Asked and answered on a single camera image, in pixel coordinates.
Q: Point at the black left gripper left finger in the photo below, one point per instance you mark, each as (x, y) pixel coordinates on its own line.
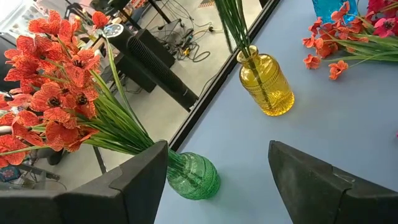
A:
(93, 202)

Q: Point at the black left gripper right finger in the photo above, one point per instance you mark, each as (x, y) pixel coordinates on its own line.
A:
(323, 196)

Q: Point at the orange artificial flower bunch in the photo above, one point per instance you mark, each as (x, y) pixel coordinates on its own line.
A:
(326, 46)
(59, 133)
(46, 40)

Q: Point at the pink artificial flower bunch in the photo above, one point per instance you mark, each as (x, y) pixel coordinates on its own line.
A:
(384, 26)

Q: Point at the purple artificial flower bunch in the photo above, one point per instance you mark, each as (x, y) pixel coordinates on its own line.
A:
(236, 25)

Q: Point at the green glass vase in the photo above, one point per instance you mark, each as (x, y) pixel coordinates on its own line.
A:
(196, 177)

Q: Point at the yellow glass vase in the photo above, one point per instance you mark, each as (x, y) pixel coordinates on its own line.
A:
(267, 87)

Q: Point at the blue glass vase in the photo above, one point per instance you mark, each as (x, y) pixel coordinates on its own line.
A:
(329, 9)

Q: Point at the blue table mat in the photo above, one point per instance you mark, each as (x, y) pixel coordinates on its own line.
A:
(248, 140)

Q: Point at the black aluminium table frame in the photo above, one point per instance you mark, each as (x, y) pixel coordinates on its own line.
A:
(211, 90)

